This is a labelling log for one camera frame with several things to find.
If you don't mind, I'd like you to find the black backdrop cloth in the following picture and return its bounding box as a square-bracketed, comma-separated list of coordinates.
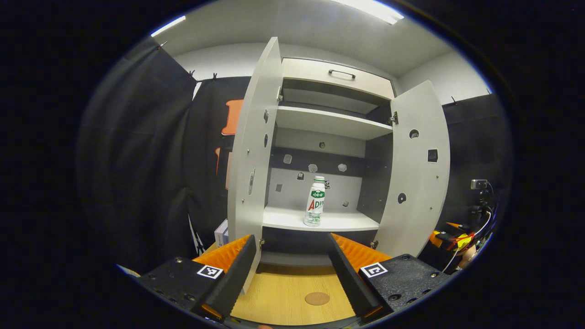
[75, 37, 512, 275]

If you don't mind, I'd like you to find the white cabinet drawer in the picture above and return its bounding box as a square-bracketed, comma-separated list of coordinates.
[281, 57, 396, 100]

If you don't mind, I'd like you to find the narrow ceiling light strip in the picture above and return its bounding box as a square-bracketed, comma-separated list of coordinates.
[150, 15, 188, 38]

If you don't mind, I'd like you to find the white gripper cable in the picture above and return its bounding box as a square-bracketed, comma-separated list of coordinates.
[441, 208, 495, 275]

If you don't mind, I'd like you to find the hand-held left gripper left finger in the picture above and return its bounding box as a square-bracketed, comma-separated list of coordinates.
[137, 234, 257, 323]

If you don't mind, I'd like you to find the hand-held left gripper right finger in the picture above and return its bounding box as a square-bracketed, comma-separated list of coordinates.
[327, 232, 453, 320]

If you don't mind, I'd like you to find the white book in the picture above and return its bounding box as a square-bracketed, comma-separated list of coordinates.
[214, 219, 229, 248]

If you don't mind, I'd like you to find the wide ceiling light panel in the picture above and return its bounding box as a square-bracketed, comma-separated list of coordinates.
[331, 0, 405, 26]

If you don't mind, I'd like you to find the white cabinet door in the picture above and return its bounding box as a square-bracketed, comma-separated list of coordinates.
[372, 80, 451, 259]
[227, 37, 283, 294]

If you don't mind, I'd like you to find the white drink bottle green label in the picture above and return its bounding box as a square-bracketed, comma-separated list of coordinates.
[303, 176, 326, 227]

